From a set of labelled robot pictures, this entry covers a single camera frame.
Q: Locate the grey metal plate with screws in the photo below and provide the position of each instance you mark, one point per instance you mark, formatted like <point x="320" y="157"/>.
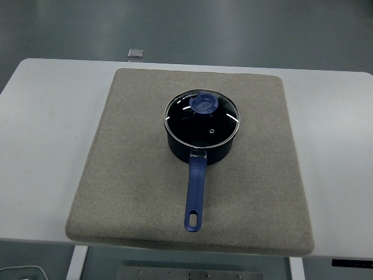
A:
<point x="151" y="274"/>

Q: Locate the glass pot lid blue knob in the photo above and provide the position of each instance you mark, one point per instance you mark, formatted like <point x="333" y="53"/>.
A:
<point x="204" y="125"/>

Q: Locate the black bar under table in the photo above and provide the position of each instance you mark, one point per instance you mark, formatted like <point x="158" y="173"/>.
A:
<point x="352" y="263"/>

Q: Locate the beige fabric mat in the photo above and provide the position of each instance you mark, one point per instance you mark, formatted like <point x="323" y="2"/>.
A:
<point x="131" y="175"/>

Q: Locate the small silver square floor plate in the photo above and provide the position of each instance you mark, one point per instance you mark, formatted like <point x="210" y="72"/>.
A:
<point x="136" y="52"/>

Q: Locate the white rounded floor object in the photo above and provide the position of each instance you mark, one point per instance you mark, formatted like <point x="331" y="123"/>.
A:
<point x="14" y="273"/>

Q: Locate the white table leg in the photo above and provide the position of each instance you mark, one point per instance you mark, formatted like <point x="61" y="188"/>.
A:
<point x="77" y="262"/>
<point x="297" y="269"/>

